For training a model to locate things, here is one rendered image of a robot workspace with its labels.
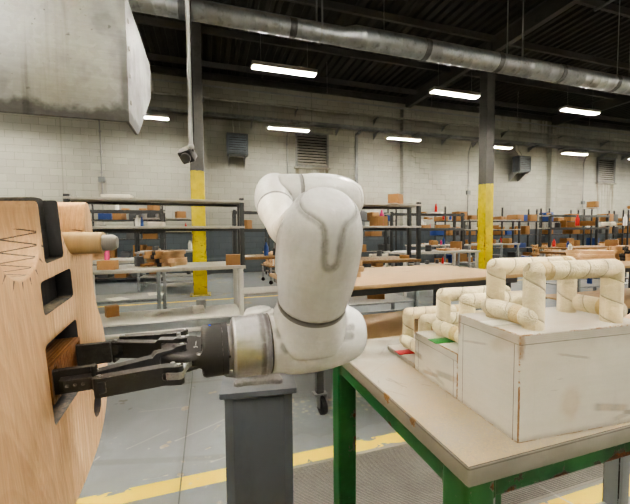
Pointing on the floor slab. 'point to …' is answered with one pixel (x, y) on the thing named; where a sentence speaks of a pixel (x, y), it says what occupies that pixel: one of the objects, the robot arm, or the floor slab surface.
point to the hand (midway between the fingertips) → (68, 367)
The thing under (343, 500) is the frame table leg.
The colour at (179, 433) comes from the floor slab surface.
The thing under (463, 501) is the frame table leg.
